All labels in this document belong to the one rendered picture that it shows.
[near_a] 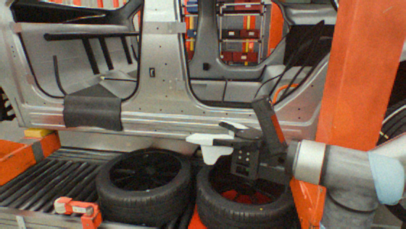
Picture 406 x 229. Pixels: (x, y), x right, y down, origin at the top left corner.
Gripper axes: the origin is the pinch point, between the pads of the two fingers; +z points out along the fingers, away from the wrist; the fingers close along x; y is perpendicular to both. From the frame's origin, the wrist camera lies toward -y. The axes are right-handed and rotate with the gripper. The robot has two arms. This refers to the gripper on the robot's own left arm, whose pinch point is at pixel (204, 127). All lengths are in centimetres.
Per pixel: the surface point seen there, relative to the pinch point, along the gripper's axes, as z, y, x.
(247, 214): 6, 65, 67
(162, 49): 70, -19, 70
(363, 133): -35, 7, 53
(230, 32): 177, -71, 416
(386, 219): -76, 101, 176
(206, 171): 45, 61, 92
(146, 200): 62, 68, 50
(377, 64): -34, -17, 50
